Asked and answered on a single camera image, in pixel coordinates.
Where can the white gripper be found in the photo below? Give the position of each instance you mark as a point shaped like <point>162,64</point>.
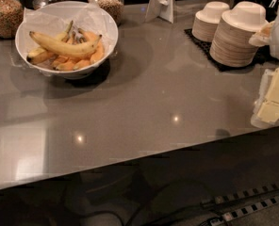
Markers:
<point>266,106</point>

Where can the yellow banana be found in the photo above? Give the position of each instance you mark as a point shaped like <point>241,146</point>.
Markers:
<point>80,50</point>
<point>39,54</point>

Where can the orange banana pile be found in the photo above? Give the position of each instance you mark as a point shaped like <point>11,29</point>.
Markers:
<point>67,64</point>

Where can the white bowl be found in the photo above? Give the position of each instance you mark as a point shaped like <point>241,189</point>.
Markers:
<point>46,66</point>

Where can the black rubber mat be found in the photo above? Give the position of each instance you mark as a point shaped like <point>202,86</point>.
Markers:
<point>261,57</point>

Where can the right stack paper bowls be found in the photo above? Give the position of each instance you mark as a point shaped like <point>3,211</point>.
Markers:
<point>230,45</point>

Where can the stack paper bowls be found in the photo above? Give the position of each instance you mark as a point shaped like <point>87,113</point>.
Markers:
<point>207,19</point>
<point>230,45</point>

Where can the lower power strip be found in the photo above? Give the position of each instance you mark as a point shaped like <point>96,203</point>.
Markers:
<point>227,218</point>

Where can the power strip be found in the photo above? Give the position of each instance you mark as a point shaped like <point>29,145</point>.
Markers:
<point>227,218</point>
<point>243,194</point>

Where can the left stack paper bowls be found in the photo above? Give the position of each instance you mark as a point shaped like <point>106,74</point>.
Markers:
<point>207,19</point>

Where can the upper power strip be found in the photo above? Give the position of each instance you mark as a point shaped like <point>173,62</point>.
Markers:
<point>243,194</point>

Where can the white sign stand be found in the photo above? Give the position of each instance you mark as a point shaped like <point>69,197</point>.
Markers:
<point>160,9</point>

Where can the right glass cereal jar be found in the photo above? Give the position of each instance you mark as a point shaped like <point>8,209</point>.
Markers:
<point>113,7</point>

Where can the glass cereal jar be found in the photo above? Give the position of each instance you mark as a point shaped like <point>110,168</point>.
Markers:
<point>11,15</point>
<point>113,7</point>

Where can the white paper liner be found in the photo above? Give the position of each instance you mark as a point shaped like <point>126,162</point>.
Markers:
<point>54,18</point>

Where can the left glass cereal jar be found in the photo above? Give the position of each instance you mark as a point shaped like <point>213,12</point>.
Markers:
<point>11,15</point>

